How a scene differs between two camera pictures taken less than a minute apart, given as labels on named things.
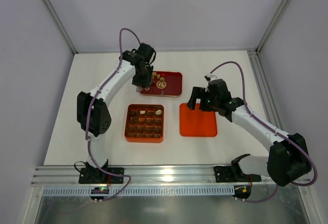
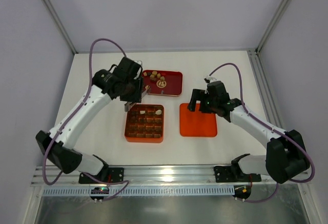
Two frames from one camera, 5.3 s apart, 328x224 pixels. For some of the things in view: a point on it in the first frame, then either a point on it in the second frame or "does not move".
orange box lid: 197,123 does not move
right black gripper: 203,99 does not move
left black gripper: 142,81 to 134,94
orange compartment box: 144,123 does not move
